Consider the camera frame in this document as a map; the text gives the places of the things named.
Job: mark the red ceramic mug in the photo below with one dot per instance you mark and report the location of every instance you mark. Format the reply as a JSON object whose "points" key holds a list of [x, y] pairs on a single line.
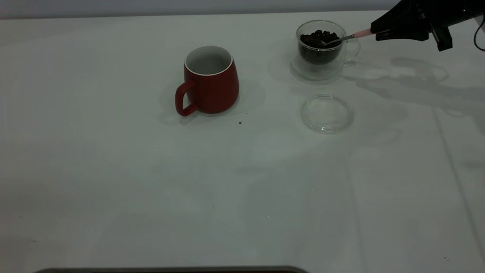
{"points": [[214, 93]]}

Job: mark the clear round glass dish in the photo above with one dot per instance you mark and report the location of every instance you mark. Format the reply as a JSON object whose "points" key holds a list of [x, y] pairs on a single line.
{"points": [[327, 115]]}

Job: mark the clear glass cup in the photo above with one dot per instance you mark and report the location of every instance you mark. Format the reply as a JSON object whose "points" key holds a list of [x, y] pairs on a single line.
{"points": [[350, 51]]}

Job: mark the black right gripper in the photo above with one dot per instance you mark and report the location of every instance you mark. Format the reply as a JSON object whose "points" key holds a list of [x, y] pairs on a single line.
{"points": [[451, 13]]}

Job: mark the dark coffee beans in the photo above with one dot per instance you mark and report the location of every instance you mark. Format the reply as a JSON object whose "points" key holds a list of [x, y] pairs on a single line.
{"points": [[318, 47]]}

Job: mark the clear glass saucer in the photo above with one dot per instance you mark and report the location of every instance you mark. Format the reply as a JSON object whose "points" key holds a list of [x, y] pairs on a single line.
{"points": [[303, 74]]}

